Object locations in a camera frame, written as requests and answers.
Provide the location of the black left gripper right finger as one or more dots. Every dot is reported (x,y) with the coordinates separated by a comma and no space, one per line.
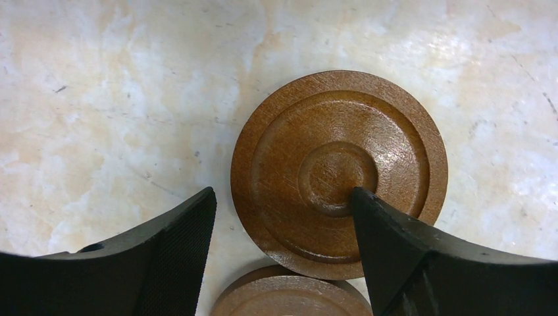
(412,268)

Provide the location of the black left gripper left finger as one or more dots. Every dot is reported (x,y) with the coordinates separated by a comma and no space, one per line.
(155,268)

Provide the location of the brown wooden coaster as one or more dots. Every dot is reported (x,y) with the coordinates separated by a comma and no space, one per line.
(275,290)
(309,144)

